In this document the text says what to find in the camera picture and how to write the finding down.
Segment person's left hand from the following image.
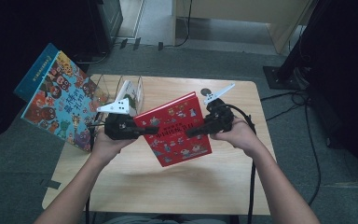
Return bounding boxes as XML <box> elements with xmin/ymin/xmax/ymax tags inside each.
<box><xmin>90</xmin><ymin>128</ymin><xmax>138</xmax><ymax>168</ymax></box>

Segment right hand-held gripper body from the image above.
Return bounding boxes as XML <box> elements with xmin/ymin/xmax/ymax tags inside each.
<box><xmin>202</xmin><ymin>82</ymin><xmax>236</xmax><ymax>137</ymax></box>

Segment black floor cable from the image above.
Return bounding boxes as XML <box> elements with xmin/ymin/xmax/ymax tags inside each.
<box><xmin>259</xmin><ymin>89</ymin><xmax>323</xmax><ymax>207</ymax></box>

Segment beige wooden furniture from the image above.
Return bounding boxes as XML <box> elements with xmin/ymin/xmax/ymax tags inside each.
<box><xmin>172</xmin><ymin>0</ymin><xmax>315</xmax><ymax>56</ymax></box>

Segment right hand-held gripper black cable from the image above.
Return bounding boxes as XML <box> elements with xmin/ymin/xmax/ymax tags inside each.
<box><xmin>226</xmin><ymin>103</ymin><xmax>258</xmax><ymax>224</ymax></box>

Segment person's right hand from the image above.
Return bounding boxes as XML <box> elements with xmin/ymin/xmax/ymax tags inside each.
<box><xmin>210</xmin><ymin>116</ymin><xmax>266</xmax><ymax>159</ymax></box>

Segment thin black hanging cable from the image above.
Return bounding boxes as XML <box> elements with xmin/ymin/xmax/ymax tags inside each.
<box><xmin>172</xmin><ymin>0</ymin><xmax>194</xmax><ymax>49</ymax></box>

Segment white caterpillar picture book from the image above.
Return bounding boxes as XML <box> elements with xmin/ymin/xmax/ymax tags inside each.
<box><xmin>114</xmin><ymin>79</ymin><xmax>145</xmax><ymax>118</ymax></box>

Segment person's grey clothing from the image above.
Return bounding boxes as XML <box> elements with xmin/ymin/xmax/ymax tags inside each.
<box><xmin>101</xmin><ymin>214</ymin><xmax>231</xmax><ymax>224</ymax></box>

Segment black stand base plate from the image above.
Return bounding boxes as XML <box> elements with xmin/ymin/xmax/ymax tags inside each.
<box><xmin>262</xmin><ymin>64</ymin><xmax>310</xmax><ymax>91</ymax></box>

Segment red picture book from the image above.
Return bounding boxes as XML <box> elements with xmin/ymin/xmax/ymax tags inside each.
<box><xmin>132</xmin><ymin>91</ymin><xmax>213</xmax><ymax>168</ymax></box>

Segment dark blue monster picture book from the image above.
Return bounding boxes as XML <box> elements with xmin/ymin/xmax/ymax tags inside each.
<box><xmin>13</xmin><ymin>42</ymin><xmax>61</xmax><ymax>104</ymax></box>

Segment clear acrylic book rack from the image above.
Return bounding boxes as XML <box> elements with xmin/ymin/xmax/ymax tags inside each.
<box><xmin>88</xmin><ymin>74</ymin><xmax>145</xmax><ymax>126</ymax></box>

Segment hand-held gripper black cable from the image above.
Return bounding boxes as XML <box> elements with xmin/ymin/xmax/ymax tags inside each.
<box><xmin>226</xmin><ymin>103</ymin><xmax>258</xmax><ymax>224</ymax></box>
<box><xmin>84</xmin><ymin>121</ymin><xmax>107</xmax><ymax>224</ymax></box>

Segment dark cabinet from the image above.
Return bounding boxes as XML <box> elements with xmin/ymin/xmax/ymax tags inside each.
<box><xmin>87</xmin><ymin>0</ymin><xmax>124</xmax><ymax>54</ymax></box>

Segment grey looped floor cable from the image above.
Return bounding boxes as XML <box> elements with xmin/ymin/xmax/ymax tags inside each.
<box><xmin>74</xmin><ymin>50</ymin><xmax>110</xmax><ymax>65</ymax></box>

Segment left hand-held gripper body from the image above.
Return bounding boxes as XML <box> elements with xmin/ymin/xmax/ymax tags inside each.
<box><xmin>95</xmin><ymin>98</ymin><xmax>142</xmax><ymax>141</ymax></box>

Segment left hand-held gripper black cable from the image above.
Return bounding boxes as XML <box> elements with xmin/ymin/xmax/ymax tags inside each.
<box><xmin>84</xmin><ymin>121</ymin><xmax>107</xmax><ymax>224</ymax></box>

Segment light blue many-monsters picture book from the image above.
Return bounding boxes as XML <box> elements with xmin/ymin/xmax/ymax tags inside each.
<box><xmin>21</xmin><ymin>49</ymin><xmax>110</xmax><ymax>154</ymax></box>

